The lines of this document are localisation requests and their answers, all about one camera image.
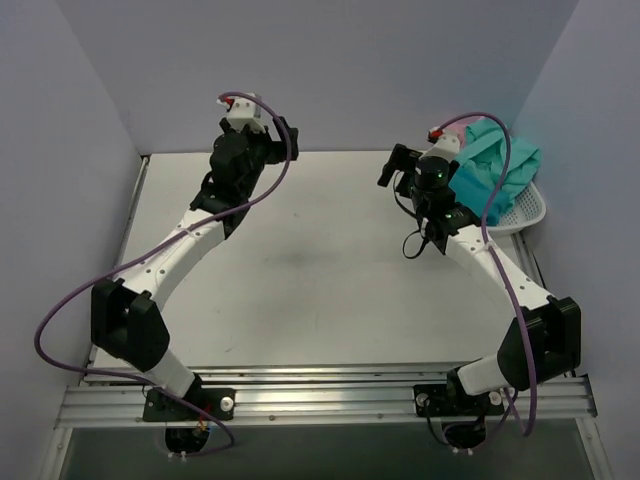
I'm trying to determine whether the teal t shirt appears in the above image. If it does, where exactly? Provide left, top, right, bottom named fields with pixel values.
left=450, top=118, right=542, bottom=227

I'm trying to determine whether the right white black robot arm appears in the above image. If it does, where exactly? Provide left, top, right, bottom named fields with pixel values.
left=377, top=144, right=581, bottom=413

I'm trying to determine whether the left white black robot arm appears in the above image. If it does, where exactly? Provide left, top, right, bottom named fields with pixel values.
left=91, top=117, right=299, bottom=419

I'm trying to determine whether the pink t shirt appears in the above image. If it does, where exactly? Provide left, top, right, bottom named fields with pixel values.
left=440, top=115, right=483, bottom=148

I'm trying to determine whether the white plastic basket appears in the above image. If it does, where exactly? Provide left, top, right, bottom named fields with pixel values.
left=488, top=182, right=547, bottom=238

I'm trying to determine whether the right black thin cable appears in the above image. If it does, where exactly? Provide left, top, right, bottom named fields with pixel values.
left=392, top=169, right=441, bottom=260

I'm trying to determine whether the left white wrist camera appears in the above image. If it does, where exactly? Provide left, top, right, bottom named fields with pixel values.
left=217, top=95, right=266, bottom=134

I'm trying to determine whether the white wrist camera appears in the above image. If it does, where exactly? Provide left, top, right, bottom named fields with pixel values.
left=424, top=127, right=461, bottom=162
left=217, top=95, right=266, bottom=134

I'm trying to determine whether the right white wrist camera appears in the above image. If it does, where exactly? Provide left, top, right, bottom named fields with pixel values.
left=424, top=127, right=461, bottom=162

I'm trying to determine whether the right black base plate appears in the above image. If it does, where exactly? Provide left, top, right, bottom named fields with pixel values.
left=413, top=384, right=505, bottom=418

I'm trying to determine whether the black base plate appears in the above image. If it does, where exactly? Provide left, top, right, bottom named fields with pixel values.
left=413, top=384, right=505, bottom=418
left=142, top=388, right=236, bottom=423

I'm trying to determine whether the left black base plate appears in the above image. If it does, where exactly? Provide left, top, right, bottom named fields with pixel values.
left=142, top=388, right=236, bottom=423

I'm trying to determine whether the aluminium rail frame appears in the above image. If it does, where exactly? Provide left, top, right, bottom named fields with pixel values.
left=55, top=155, right=599, bottom=429

